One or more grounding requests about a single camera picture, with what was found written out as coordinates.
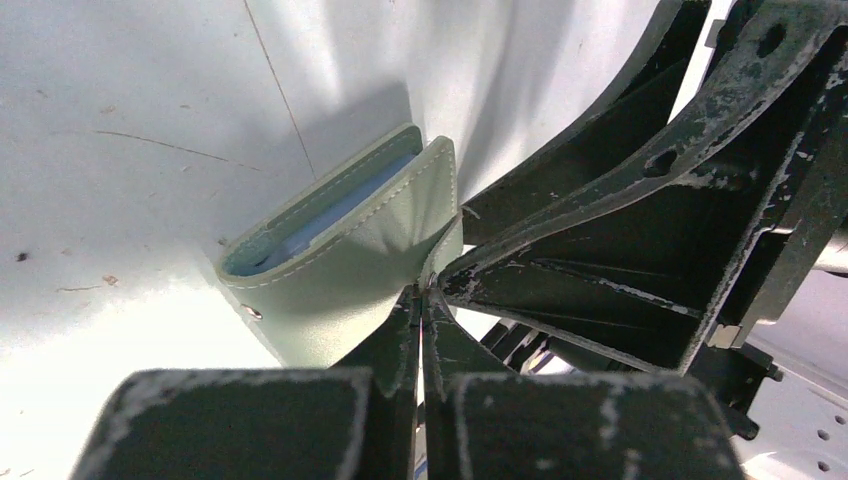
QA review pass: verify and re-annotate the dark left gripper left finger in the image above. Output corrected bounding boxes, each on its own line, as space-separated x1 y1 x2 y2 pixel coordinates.
72 286 421 479

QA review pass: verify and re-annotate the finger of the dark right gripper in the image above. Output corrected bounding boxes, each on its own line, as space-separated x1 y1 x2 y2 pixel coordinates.
463 1 711 245

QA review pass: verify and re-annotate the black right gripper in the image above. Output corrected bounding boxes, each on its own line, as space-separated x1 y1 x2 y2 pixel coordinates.
439 1 847 440

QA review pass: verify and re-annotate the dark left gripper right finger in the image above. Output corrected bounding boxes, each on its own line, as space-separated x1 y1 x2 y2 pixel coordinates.
421 288 743 479

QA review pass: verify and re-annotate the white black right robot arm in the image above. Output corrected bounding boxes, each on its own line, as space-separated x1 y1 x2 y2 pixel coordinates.
439 1 847 479

